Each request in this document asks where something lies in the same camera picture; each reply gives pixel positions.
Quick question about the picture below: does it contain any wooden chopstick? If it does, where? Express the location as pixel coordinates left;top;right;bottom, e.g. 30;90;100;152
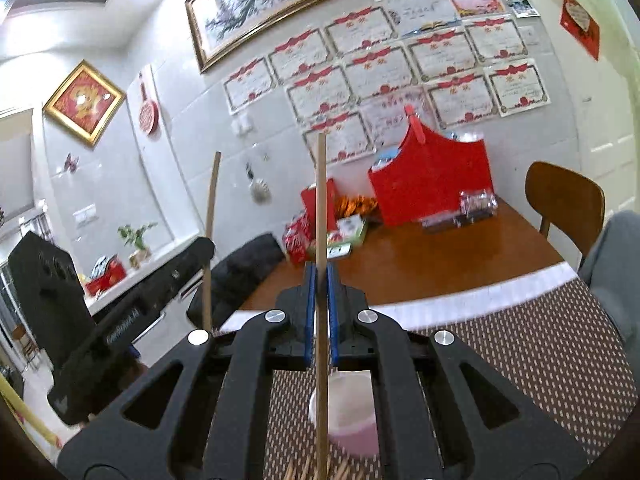
316;132;329;480
200;150;222;335

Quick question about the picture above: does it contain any white black kitchen cabinet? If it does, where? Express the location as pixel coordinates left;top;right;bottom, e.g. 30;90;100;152
87;237;215;353

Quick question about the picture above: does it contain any red drink can pack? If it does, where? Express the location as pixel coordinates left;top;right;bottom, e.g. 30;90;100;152
282;211;314;266

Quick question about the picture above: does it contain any green tissue box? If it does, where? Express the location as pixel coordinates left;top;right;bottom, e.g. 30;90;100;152
326;214;368;260

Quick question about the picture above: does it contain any black jacket on chair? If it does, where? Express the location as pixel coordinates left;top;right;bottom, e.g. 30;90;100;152
210;233;285;330

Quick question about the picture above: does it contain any red tall box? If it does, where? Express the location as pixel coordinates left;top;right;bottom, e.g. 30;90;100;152
299;178;340;233

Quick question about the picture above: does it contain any small potted green plant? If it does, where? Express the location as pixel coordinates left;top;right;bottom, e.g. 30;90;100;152
117;222;157;270

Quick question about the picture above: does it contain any red gift bag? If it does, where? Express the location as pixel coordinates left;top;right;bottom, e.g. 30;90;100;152
368;105;494;226

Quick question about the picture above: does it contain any pink cylindrical utensil holder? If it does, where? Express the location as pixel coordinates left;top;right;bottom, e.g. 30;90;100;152
328;370;380;457

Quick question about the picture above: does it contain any clear plastic package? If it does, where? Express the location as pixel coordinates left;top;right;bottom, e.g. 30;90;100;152
460;190;498;220

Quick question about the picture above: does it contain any brown polka dot tablecloth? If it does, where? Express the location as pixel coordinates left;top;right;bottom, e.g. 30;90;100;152
214;261;634;480

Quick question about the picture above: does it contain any red round paper fan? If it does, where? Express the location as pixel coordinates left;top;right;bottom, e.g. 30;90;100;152
138;73;160;136

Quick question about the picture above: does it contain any red gold framed picture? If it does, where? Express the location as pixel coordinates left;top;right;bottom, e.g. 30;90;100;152
42;60;126;148

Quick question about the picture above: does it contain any grey trouser leg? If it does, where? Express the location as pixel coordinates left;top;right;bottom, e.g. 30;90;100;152
578;210;640;356

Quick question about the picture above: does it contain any hanging white wall ornament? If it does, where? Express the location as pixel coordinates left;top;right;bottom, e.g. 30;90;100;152
245;162;271;204

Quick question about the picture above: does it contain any certificate on wall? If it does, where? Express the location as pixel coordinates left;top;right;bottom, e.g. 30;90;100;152
484;58;551;117
267;28;333;84
222;56;277;113

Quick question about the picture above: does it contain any red wall decoration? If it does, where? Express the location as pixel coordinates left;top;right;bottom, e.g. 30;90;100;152
560;0;600;61

